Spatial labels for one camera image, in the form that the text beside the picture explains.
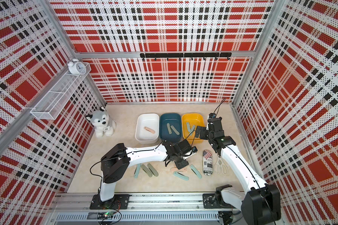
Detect white storage box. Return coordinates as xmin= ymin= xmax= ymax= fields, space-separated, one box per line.
xmin=135 ymin=113 xmax=160 ymax=144

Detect white kitchen scissors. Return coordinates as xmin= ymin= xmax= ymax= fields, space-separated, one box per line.
xmin=213 ymin=155 xmax=228 ymax=174

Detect olive knife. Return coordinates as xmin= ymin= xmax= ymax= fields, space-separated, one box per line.
xmin=170 ymin=125 xmax=180 ymax=136
xmin=167 ymin=123 xmax=172 ymax=135

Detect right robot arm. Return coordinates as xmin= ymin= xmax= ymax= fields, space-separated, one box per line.
xmin=195 ymin=113 xmax=281 ymax=225

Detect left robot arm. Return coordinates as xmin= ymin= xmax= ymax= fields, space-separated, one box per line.
xmin=99 ymin=139 xmax=198 ymax=202

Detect dark teal storage box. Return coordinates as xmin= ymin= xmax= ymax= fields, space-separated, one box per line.
xmin=159 ymin=113 xmax=182 ymax=143

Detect olive knife left two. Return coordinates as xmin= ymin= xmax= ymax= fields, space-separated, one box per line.
xmin=147 ymin=163 xmax=159 ymax=177

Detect husky plush toy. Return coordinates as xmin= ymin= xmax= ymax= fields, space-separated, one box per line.
xmin=85 ymin=107 xmax=116 ymax=138

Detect olive knife left one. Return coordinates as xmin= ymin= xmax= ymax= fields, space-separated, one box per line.
xmin=141 ymin=164 xmax=153 ymax=177

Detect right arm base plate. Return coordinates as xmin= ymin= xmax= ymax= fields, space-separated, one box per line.
xmin=202 ymin=193 xmax=242 ymax=211

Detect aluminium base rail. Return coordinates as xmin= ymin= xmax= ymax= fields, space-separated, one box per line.
xmin=49 ymin=192 xmax=238 ymax=212

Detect yellow storage box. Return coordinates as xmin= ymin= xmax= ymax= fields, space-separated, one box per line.
xmin=182 ymin=113 xmax=205 ymax=143

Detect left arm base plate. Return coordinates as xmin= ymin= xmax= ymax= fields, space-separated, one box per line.
xmin=89 ymin=194 xmax=130 ymax=210

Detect pink knife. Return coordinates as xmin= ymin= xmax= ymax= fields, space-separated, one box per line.
xmin=144 ymin=127 xmax=155 ymax=134
xmin=171 ymin=167 xmax=187 ymax=172

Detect white wire mesh shelf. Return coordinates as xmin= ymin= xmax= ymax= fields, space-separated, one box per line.
xmin=31 ymin=62 xmax=91 ymax=120

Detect green circuit board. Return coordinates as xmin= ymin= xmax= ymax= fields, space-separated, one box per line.
xmin=97 ymin=212 xmax=113 ymax=220

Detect white alarm clock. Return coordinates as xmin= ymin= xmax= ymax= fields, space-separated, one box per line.
xmin=67 ymin=59 xmax=86 ymax=75

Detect black wall hook rail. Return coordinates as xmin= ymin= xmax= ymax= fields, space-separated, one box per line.
xmin=140 ymin=52 xmax=232 ymax=60

